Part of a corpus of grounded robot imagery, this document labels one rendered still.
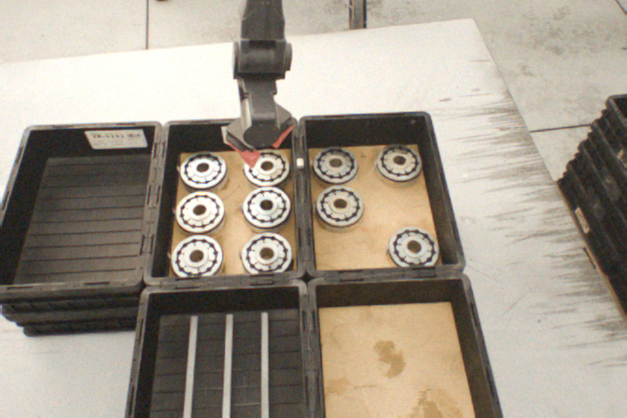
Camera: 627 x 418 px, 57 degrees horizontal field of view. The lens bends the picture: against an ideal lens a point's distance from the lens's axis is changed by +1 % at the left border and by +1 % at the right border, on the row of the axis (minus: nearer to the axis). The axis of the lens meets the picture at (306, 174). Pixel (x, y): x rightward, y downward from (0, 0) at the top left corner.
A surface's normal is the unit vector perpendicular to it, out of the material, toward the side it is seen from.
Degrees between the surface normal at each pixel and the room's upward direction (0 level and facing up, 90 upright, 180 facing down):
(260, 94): 10
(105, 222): 0
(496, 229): 0
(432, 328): 0
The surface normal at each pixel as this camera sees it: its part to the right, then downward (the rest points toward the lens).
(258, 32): 0.18, 0.64
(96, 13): 0.00, -0.58
